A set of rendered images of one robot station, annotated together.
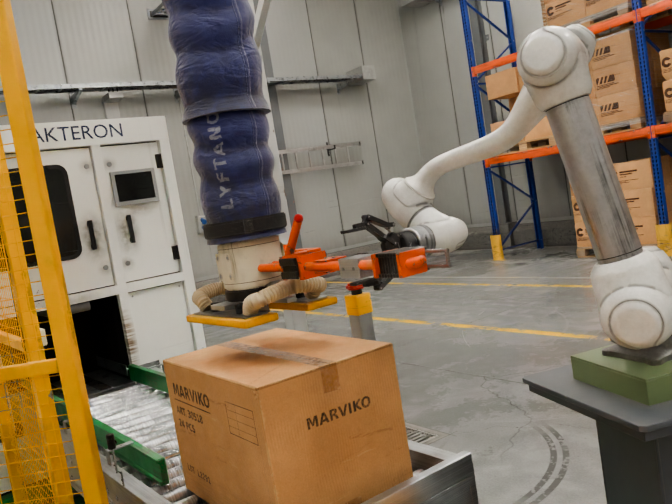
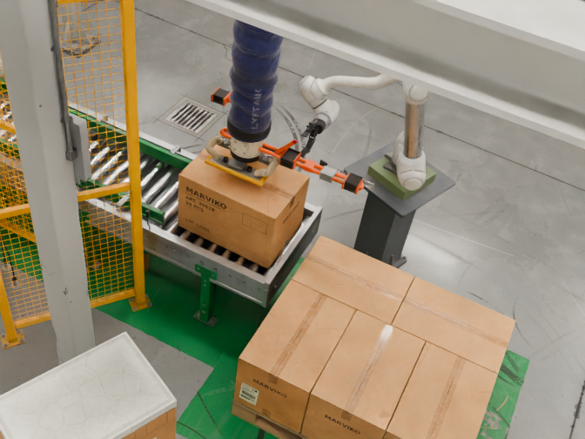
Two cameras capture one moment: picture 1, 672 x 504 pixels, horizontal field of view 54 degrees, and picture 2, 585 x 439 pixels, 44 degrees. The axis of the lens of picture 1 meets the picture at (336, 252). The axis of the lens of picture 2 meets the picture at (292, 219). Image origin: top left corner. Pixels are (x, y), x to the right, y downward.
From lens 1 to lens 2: 2.95 m
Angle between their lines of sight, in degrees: 51
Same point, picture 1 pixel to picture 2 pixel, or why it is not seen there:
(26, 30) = not seen: outside the picture
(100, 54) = not seen: outside the picture
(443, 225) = (333, 113)
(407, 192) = (319, 92)
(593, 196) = (413, 137)
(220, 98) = (265, 81)
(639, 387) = (400, 193)
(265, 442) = (272, 235)
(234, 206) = (258, 127)
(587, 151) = (418, 122)
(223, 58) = (272, 63)
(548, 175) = not seen: outside the picture
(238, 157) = (265, 105)
